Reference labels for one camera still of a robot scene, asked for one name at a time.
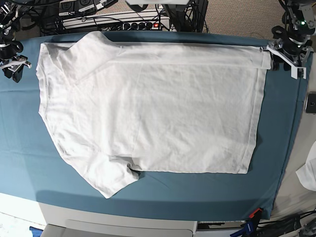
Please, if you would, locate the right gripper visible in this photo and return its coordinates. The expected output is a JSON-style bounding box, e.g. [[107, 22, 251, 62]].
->
[[0, 40, 32, 83]]

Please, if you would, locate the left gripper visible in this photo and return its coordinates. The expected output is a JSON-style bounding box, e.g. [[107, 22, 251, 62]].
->
[[261, 25, 314, 72]]

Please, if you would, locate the white T-shirt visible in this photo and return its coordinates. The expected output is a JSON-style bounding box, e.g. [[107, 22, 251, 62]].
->
[[36, 32, 271, 198]]

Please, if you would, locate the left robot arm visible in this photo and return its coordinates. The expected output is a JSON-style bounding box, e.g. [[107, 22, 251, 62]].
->
[[261, 0, 316, 79]]

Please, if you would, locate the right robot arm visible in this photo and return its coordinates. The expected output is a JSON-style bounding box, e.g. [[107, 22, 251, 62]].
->
[[0, 0, 32, 83]]

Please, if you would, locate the silver phone device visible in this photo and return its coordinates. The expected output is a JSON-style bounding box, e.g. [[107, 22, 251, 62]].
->
[[305, 92, 316, 114]]

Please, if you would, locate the teal table cloth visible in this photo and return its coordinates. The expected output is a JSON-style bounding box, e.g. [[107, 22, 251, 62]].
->
[[0, 30, 313, 220]]

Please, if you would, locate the white cloth at right edge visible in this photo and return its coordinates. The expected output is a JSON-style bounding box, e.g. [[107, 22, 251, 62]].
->
[[296, 142, 316, 192]]

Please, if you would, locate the grey plastic bin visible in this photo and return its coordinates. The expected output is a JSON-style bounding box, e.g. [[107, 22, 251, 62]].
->
[[41, 220, 194, 237]]

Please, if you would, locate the orange black clamp bottom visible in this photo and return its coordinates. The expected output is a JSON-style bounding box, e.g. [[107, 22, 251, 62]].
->
[[249, 207, 264, 220]]

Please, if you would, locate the blue black clamp bottom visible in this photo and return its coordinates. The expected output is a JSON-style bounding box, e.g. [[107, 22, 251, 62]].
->
[[230, 218, 260, 237]]

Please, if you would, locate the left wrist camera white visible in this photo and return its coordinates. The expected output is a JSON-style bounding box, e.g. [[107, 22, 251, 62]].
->
[[291, 66, 307, 79]]

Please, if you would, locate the black power strip red switch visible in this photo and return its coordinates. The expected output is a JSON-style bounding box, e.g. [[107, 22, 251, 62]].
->
[[107, 21, 161, 31]]

